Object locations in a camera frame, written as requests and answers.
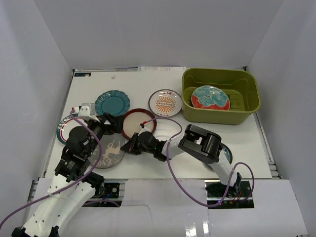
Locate teal scalloped plate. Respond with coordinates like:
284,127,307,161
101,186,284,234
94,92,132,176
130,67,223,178
95,90,130,116

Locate small blue white dish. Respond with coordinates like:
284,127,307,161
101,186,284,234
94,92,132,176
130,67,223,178
222,144,233,164

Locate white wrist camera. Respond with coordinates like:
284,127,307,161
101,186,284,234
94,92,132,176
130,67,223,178
139,121,151,135
72,103,98,120

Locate olive green plastic bin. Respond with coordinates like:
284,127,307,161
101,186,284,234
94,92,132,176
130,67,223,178
182,68,261,125

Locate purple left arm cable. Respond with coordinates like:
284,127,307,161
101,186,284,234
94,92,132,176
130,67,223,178
0,110,121,233

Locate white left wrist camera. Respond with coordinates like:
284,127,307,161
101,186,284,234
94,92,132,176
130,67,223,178
72,103,98,120

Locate red teal floral plate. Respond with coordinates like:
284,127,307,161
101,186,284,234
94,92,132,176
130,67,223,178
191,85,230,111

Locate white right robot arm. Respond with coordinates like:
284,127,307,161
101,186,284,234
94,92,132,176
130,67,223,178
120,124,241,197

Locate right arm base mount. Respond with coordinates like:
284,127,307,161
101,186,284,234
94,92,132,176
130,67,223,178
205,181,255,209

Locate white plate teal red rings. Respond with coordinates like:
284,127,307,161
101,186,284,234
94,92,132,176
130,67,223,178
56,115,83,146

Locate white plate orange sunburst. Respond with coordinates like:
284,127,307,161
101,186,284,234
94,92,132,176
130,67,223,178
148,89,182,118

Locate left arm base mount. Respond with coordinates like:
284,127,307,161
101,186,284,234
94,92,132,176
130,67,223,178
83,182,121,207

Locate grey plate deer design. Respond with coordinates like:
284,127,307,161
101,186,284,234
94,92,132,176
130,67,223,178
96,134,125,169

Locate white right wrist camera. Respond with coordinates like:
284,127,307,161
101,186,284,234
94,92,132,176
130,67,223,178
139,121,151,135

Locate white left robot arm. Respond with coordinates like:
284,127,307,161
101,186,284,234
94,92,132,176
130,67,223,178
11,113,124,237

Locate beige plate dark red rim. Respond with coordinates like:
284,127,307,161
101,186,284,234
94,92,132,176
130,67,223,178
122,108,155,140

